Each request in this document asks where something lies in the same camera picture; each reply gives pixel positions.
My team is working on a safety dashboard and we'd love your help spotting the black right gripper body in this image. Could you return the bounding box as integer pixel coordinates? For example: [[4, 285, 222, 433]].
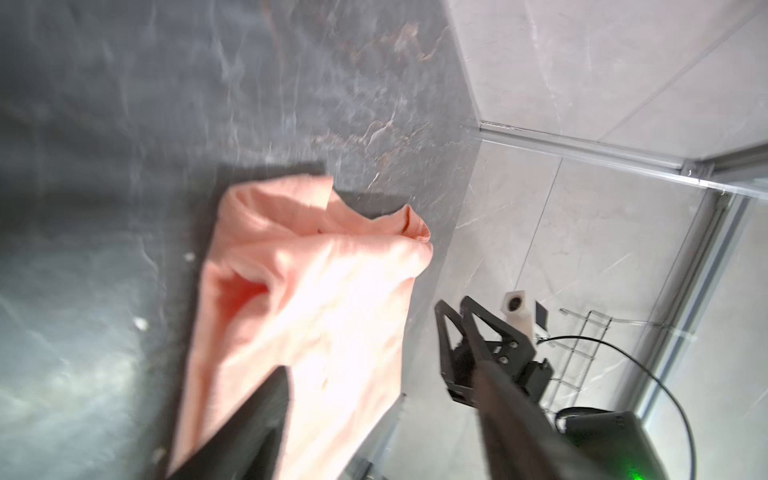
[[485, 341, 554, 403]]

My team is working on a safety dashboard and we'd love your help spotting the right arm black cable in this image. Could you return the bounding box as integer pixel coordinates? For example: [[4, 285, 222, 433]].
[[535, 334, 698, 480]]

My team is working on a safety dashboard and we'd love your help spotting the aluminium frame corner post right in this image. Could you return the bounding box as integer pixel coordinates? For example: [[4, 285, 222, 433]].
[[642, 143, 767, 383]]

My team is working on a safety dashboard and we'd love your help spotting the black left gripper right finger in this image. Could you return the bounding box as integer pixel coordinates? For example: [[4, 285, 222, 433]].
[[473, 361, 609, 480]]

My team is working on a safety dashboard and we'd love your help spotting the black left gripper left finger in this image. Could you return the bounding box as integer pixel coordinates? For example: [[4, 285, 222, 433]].
[[169, 366, 291, 480]]

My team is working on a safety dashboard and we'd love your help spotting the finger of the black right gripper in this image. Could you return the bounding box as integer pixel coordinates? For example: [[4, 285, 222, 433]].
[[434, 300, 476, 408], [460, 295, 537, 366]]

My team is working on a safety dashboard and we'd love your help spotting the peach printed t-shirt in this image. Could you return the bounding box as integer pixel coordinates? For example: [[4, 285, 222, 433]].
[[169, 175, 433, 479]]

